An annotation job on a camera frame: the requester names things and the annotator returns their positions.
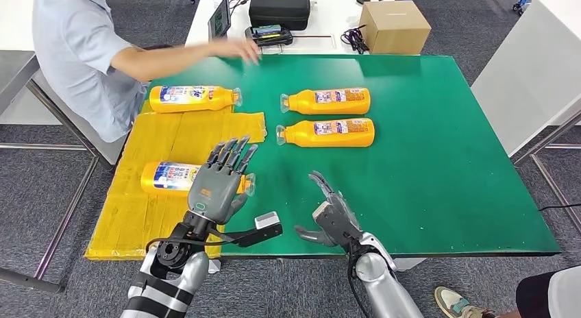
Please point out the person's hand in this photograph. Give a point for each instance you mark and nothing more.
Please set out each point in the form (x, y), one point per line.
(240, 49)

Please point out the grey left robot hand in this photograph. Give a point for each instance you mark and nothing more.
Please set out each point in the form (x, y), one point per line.
(213, 193)

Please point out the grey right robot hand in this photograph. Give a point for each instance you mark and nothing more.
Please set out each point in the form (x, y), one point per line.
(324, 186)

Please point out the orange detergent bottle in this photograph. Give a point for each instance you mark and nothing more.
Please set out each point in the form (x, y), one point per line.
(218, 99)
(302, 135)
(302, 103)
(170, 177)

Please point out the person's forearm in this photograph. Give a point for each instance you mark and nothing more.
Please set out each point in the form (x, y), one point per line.
(168, 60)

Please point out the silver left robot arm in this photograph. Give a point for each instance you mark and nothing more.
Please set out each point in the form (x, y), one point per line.
(168, 288)

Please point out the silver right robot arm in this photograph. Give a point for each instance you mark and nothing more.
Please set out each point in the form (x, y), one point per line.
(386, 288)

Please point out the black tablet on stand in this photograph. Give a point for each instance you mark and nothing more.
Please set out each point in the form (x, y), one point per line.
(220, 21)

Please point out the black handheld controller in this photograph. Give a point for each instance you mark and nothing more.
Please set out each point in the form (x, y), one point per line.
(272, 34)

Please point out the black carrying case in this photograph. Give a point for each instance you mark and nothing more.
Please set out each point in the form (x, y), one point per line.
(279, 9)

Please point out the thin black stylus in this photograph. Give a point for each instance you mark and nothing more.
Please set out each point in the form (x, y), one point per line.
(314, 36)

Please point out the yellow taped cardboard mat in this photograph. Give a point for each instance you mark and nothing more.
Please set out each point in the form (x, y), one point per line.
(136, 220)

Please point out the white work table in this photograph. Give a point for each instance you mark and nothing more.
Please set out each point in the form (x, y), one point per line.
(330, 14)

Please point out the brown cardboard box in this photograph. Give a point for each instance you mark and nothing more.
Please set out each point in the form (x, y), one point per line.
(395, 28)

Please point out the seated person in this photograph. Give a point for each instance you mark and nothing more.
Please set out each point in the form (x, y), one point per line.
(77, 57)

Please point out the person's white shoe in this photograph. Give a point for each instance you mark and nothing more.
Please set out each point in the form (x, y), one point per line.
(455, 304)

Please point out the white side table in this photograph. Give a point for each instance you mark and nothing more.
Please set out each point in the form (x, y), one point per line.
(522, 71)
(13, 21)

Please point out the person in black shorts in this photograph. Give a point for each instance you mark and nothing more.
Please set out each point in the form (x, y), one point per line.
(540, 297)

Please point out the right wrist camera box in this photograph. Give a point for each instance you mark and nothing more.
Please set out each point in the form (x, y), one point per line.
(320, 210)

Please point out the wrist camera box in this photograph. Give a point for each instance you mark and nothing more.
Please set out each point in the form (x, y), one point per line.
(267, 220)
(320, 210)

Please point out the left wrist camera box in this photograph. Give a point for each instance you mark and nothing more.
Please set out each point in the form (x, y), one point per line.
(267, 220)

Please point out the steel table frame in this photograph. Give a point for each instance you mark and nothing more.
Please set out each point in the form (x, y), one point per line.
(556, 190)
(69, 216)

